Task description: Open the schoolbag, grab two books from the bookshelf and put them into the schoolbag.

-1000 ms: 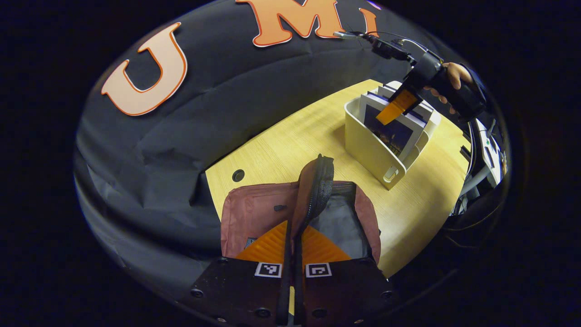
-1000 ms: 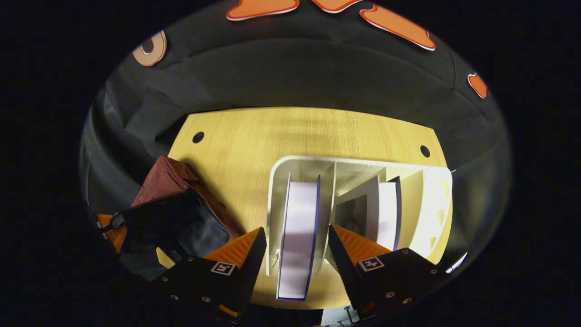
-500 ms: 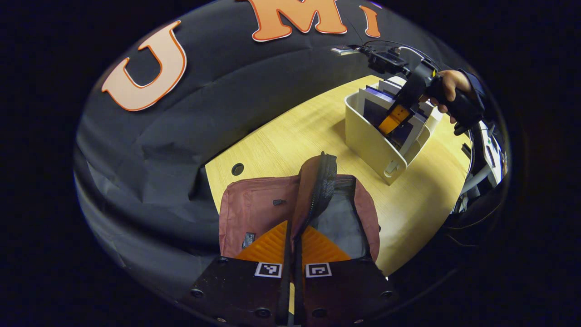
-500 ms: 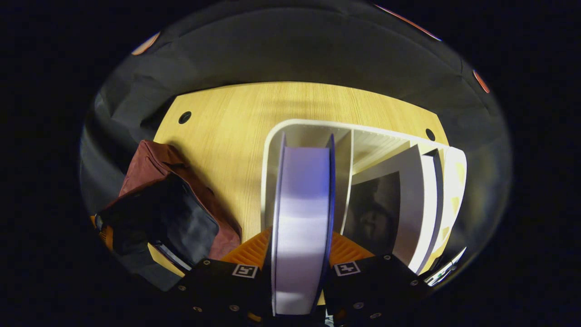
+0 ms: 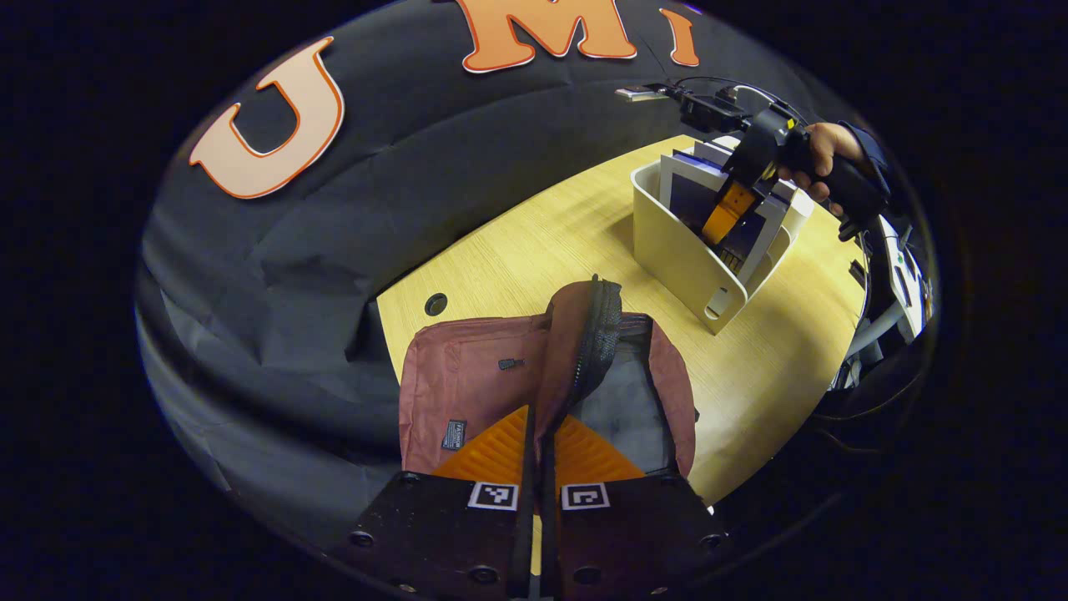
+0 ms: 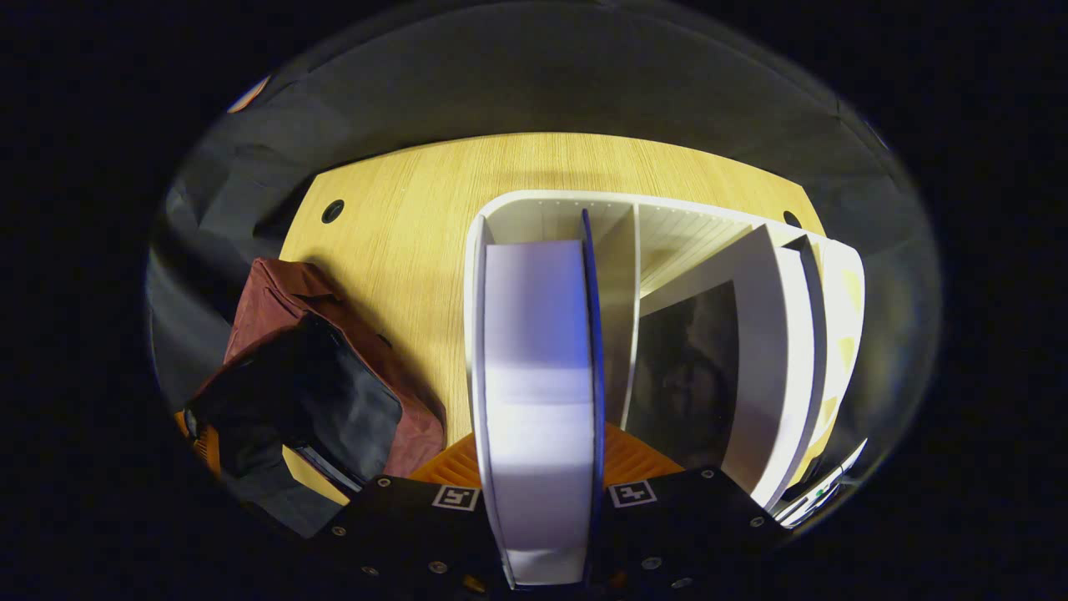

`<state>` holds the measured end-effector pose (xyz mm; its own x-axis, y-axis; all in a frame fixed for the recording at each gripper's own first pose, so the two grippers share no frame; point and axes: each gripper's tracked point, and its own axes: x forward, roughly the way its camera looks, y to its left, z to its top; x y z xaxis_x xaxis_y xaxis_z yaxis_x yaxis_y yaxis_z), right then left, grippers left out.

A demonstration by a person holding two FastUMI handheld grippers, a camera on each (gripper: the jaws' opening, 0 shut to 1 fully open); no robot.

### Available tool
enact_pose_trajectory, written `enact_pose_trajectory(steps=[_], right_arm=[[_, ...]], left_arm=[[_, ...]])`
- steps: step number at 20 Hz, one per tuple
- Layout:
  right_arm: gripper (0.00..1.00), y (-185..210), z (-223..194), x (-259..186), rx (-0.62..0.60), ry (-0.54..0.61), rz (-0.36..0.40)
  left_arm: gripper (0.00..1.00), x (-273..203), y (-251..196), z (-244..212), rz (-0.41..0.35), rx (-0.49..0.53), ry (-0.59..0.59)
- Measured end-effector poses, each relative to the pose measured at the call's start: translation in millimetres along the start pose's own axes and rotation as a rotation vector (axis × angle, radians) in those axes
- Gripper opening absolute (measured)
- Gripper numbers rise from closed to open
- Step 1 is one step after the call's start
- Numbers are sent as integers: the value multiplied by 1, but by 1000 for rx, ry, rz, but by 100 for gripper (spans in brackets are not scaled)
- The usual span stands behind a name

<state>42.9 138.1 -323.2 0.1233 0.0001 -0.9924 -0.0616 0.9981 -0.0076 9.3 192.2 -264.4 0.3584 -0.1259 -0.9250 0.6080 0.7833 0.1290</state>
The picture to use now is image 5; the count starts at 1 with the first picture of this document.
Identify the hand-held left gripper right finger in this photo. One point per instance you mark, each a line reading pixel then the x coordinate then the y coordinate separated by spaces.
pixel 552 542

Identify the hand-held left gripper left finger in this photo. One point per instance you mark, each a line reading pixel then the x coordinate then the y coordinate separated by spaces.
pixel 521 542

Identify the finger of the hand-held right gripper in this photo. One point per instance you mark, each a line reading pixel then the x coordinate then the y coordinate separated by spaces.
pixel 727 213

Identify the blue cover book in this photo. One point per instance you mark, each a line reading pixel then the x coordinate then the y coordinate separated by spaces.
pixel 688 196

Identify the grey cover book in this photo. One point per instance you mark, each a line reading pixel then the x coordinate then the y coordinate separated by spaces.
pixel 772 225

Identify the white bookshelf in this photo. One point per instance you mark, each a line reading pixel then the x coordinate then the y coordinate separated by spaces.
pixel 676 259

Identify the maroon schoolbag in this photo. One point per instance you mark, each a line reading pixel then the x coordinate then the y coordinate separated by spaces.
pixel 476 376

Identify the white power strip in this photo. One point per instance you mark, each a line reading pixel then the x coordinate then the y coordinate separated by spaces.
pixel 905 280

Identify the black backdrop cloth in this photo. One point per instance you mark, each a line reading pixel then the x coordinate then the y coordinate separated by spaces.
pixel 334 209

